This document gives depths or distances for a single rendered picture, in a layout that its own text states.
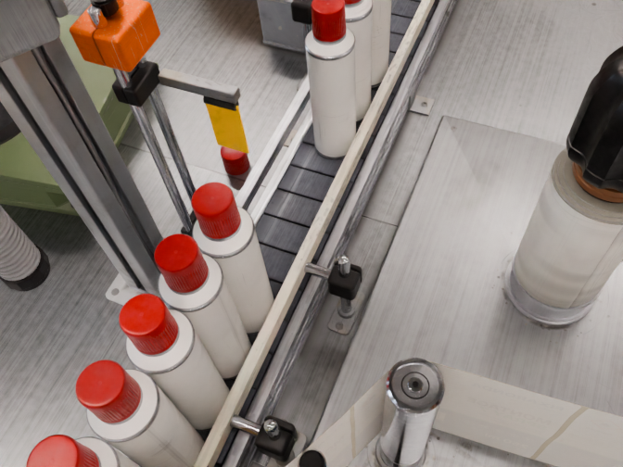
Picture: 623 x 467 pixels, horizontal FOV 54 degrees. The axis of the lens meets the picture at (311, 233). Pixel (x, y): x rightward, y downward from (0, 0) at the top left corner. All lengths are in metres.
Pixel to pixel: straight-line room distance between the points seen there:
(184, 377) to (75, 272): 0.34
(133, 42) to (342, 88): 0.28
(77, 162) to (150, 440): 0.23
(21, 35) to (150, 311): 0.21
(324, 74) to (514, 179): 0.26
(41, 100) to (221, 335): 0.23
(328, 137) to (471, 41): 0.35
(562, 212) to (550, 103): 0.41
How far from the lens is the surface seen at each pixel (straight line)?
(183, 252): 0.45
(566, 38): 1.02
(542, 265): 0.58
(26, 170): 0.82
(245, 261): 0.51
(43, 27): 0.29
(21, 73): 0.48
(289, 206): 0.71
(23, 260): 0.46
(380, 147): 0.76
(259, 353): 0.59
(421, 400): 0.41
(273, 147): 0.66
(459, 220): 0.70
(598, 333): 0.67
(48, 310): 0.78
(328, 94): 0.67
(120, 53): 0.45
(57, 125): 0.51
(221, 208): 0.46
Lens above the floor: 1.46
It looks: 57 degrees down
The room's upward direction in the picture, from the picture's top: 7 degrees counter-clockwise
